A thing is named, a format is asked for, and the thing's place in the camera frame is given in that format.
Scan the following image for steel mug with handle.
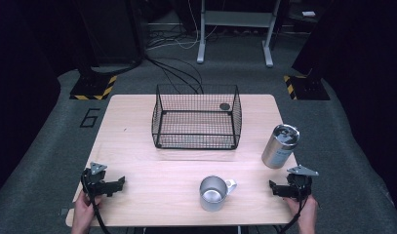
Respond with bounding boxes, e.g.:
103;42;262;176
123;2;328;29
199;175;238;213

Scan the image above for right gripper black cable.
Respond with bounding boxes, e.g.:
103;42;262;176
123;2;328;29
277;191;312;234

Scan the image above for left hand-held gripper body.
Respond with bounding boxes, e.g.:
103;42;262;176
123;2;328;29
81;162;113;198

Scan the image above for black floor cables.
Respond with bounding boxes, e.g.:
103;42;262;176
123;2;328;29
143;55;205;96

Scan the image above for steel tumbler with lid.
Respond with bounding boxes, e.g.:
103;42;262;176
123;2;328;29
260;123;301;170

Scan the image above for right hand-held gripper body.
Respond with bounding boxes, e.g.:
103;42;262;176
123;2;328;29
286;164;320;200

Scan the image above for black yellow striped base plate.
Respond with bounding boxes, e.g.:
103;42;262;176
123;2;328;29
283;74;331;101
69;74;118;101

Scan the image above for person's right hand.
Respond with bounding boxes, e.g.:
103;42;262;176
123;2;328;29
286;194;319;230

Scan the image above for person's left hand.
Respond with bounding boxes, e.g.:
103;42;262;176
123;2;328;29
71;191;103;230

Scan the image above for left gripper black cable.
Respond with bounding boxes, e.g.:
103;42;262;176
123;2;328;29
80;169;112;234

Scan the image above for black wire basket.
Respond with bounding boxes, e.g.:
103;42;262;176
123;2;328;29
151;83;243;151

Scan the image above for black cabinet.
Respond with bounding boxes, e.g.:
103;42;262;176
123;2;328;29
76;0;145;66

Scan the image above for white metal stand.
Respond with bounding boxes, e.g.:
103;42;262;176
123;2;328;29
196;0;283;68

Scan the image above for white floor cable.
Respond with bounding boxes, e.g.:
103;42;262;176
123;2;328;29
146;0;219;52

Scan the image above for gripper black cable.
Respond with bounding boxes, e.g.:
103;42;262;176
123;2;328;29
277;191;312;234
80;169;112;234

